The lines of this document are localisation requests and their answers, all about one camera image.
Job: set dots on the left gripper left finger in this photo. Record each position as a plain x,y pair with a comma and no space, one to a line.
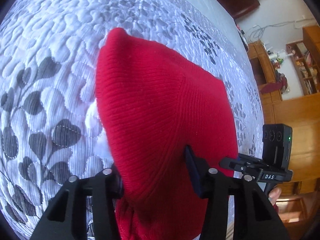
65,216

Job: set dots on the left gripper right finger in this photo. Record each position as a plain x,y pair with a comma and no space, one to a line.
254,215

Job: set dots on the red knit sweater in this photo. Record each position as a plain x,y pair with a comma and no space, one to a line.
153,103

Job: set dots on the right hand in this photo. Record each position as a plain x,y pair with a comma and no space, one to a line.
274,195

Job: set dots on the wooden desk cabinet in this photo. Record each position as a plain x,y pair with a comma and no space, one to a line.
299,201

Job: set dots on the dark red hanging cloth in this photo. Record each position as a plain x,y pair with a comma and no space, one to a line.
280,84

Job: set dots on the grey quilted bedspread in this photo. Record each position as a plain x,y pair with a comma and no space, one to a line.
50,128

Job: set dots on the items on desk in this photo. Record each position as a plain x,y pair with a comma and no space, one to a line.
277,58

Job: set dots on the black tracking camera box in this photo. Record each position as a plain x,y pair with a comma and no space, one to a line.
277,143

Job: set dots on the wooden wall shelf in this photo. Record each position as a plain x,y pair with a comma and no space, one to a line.
305,56

